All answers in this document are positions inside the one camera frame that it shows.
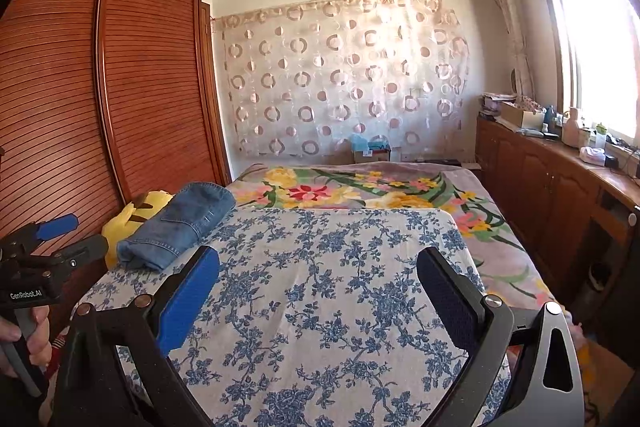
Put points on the wooden framed window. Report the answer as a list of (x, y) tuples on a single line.
[(595, 32)]

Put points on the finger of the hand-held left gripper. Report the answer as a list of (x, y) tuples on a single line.
[(80, 253), (57, 227)]

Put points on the person's left hand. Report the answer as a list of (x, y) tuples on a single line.
[(39, 337)]

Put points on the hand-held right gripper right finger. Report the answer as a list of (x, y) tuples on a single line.
[(447, 302)]

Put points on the blue denim pants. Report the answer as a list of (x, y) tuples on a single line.
[(180, 222)]

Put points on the stack of papers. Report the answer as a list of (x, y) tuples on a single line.
[(497, 103)]

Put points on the long wooden cabinet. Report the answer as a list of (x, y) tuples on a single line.
[(540, 197)]

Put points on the yellow plush toy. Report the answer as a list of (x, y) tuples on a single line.
[(120, 227)]

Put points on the circle pattern sheer curtain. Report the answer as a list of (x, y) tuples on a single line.
[(350, 72)]

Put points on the red white cloth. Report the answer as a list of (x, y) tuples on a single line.
[(61, 347)]

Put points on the open cardboard box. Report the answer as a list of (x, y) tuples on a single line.
[(522, 114)]

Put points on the pale pink bottle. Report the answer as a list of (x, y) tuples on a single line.
[(571, 129)]

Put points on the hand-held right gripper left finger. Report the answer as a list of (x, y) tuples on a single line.
[(187, 302)]

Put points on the pale window curtain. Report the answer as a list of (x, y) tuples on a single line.
[(510, 17)]

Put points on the blue floral white bed sheet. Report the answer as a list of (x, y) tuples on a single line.
[(325, 287)]

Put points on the wooden slatted wardrobe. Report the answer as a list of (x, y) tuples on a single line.
[(75, 82)]

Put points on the colourful flower print blanket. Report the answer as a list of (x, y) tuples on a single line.
[(350, 187)]

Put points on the green capped cup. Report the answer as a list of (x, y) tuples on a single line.
[(600, 136)]

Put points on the dark round bucket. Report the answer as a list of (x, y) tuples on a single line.
[(599, 276)]

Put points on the blue bottle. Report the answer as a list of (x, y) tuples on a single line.
[(550, 117)]

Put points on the cardboard box with blue items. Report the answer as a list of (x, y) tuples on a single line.
[(371, 149)]

